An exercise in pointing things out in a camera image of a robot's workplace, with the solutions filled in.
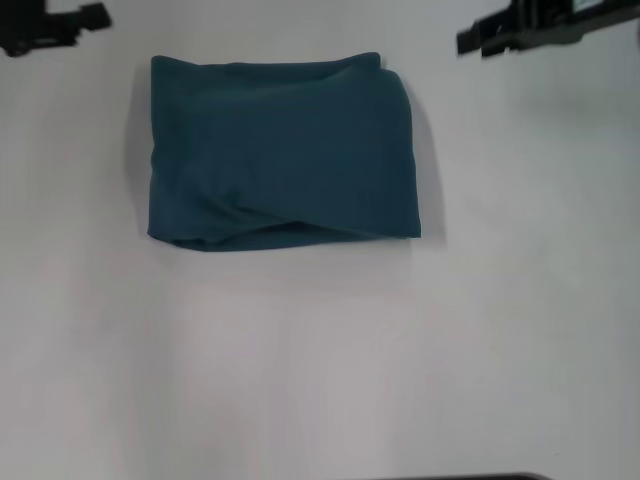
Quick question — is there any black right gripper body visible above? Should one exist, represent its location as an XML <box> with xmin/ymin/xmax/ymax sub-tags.
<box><xmin>504</xmin><ymin>0</ymin><xmax>640</xmax><ymax>51</ymax></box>

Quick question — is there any teal t-shirt with pink print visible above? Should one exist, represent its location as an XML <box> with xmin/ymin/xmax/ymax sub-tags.
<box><xmin>145</xmin><ymin>50</ymin><xmax>424</xmax><ymax>254</ymax></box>

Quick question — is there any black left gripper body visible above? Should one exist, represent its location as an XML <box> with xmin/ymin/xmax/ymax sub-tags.
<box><xmin>0</xmin><ymin>0</ymin><xmax>81</xmax><ymax>59</ymax></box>

